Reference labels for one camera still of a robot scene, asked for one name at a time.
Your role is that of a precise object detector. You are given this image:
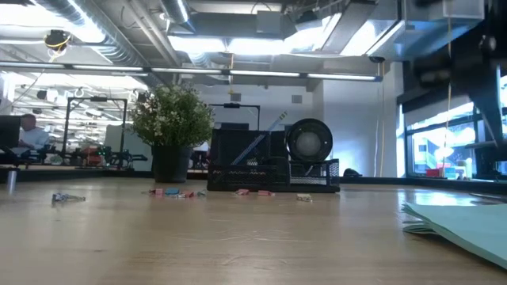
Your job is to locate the blue pencil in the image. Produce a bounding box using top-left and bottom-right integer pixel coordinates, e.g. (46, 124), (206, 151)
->
(231, 111), (289, 166)

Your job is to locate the teal sticky note pad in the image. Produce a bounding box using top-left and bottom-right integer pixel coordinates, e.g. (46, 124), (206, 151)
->
(401, 200), (507, 271)

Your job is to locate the black mesh desk organizer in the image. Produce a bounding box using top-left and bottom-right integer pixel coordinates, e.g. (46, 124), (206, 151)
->
(205, 128), (341, 194)

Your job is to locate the artificial plant in black pot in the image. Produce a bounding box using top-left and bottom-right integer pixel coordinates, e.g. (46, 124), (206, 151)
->
(129, 83), (215, 184)

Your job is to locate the long LED light bar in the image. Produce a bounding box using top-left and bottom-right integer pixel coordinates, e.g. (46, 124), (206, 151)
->
(0, 60), (384, 83)

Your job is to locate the distant robot workstation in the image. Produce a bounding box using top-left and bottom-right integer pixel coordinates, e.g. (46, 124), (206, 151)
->
(19, 142), (150, 170)

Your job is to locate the person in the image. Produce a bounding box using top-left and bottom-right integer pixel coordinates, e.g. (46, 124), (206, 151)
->
(17, 113), (51, 150)

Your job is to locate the yellow black ceiling reel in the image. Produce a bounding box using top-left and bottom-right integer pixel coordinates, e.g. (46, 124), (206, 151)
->
(43, 28), (73, 52)

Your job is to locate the black computer monitor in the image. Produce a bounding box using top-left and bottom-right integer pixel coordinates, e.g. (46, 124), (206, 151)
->
(0, 114), (22, 148)

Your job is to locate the black aluminium table frame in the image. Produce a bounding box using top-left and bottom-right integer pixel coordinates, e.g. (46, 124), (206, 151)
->
(0, 168), (507, 196)

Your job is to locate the tall black gantry frame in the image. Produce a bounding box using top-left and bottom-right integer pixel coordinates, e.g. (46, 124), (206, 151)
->
(61, 96), (129, 169)

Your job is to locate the silver ventilation duct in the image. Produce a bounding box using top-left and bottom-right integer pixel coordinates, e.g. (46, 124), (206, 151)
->
(33, 0), (191, 68)

